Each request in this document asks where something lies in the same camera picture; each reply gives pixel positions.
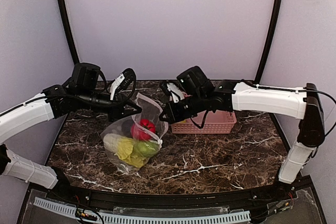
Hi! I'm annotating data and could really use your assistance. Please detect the red toy tomato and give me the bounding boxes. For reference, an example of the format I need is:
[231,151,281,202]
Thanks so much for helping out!
[131,119,156,142]

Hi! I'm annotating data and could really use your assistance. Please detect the clear zip top bag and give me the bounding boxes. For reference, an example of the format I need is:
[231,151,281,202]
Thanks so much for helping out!
[100,93,169,174]

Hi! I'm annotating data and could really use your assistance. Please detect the yellow toy napa cabbage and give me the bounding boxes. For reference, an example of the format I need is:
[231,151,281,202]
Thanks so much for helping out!
[103,133,149,168]

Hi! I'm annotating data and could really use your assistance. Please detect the green toy chayote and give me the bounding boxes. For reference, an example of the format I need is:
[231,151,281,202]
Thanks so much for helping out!
[134,142,160,157]

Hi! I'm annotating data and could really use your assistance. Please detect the pink perforated plastic basket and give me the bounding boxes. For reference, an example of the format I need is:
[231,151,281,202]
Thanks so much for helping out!
[171,111,237,134]

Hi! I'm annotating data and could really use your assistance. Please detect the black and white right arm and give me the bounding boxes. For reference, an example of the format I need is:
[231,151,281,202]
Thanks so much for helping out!
[159,66,328,184]

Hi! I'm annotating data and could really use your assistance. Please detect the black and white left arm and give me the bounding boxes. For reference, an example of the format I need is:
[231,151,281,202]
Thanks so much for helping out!
[1,63,142,189]

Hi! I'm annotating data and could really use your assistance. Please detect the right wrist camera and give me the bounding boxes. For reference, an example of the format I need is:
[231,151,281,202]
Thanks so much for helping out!
[160,81,188,103]

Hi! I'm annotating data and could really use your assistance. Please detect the white slotted cable duct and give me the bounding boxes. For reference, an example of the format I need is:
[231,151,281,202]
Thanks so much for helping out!
[33,197,251,224]

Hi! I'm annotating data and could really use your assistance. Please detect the black curved front rail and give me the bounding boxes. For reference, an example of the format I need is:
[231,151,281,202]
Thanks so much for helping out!
[26,176,317,216]

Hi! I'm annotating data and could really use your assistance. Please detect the black left frame post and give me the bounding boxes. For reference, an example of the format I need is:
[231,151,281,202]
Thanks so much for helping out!
[57,0,80,65]

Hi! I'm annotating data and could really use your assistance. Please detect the black frame post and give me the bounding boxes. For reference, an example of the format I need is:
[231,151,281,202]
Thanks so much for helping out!
[57,0,80,65]
[254,0,282,83]

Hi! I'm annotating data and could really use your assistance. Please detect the black right frame post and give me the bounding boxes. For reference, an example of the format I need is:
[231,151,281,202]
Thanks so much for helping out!
[254,0,282,83]

